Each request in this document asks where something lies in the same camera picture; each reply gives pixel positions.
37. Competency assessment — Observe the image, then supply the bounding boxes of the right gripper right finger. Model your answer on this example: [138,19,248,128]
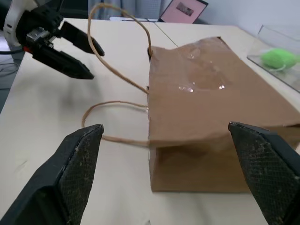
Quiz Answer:
[228,121,300,225]

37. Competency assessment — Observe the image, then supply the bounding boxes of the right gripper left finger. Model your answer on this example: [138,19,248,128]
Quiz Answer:
[0,123,105,225]

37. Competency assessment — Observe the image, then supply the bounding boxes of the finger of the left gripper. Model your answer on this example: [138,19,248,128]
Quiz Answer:
[57,21,105,57]
[32,45,95,81]

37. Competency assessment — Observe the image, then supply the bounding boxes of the brown paper bag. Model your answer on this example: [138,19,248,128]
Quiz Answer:
[81,3,300,194]

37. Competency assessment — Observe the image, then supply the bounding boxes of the laptop with pink screen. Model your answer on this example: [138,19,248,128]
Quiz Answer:
[157,0,209,24]

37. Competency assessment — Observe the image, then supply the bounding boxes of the green plush ball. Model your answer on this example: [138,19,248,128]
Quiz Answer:
[261,47,300,71]

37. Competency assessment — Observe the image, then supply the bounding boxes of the clear acrylic box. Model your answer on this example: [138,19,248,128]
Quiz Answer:
[246,24,300,93]

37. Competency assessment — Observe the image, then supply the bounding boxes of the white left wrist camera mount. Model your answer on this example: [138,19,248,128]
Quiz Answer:
[3,0,36,47]

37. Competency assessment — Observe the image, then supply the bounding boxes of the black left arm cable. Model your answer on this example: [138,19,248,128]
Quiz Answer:
[0,46,26,56]

